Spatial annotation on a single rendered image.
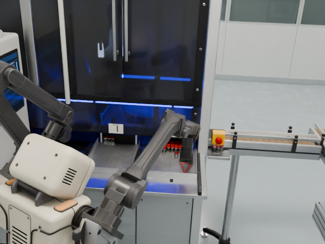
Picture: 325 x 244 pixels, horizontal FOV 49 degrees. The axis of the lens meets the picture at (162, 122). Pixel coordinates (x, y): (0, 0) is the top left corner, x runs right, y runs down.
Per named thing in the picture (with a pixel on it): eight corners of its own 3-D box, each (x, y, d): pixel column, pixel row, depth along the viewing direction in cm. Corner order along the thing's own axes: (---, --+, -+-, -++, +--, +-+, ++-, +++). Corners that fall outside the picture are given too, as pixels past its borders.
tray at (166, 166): (153, 146, 217) (153, 141, 216) (195, 148, 216) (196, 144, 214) (146, 176, 186) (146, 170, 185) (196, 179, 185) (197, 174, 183)
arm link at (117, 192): (101, 201, 106) (116, 208, 105) (118, 171, 110) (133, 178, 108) (107, 208, 114) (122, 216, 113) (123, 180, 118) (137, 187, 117)
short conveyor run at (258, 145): (205, 154, 218) (208, 130, 212) (204, 143, 232) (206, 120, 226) (319, 161, 215) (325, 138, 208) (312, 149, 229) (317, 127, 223)
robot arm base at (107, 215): (79, 215, 104) (110, 232, 98) (93, 191, 107) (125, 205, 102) (92, 224, 111) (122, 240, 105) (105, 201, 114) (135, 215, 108)
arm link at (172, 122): (168, 99, 136) (192, 109, 133) (165, 123, 146) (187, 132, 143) (102, 187, 108) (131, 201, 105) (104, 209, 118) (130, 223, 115)
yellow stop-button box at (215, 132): (211, 139, 211) (212, 128, 208) (223, 140, 211) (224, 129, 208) (211, 144, 204) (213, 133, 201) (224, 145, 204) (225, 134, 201)
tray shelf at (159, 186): (90, 144, 220) (89, 142, 219) (203, 152, 216) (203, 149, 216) (65, 189, 176) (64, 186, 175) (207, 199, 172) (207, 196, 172)
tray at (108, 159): (97, 142, 219) (97, 137, 217) (140, 145, 218) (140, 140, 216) (82, 171, 188) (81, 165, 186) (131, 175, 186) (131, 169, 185)
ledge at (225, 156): (206, 147, 222) (207, 145, 221) (227, 149, 221) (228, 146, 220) (207, 159, 209) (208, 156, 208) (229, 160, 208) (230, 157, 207)
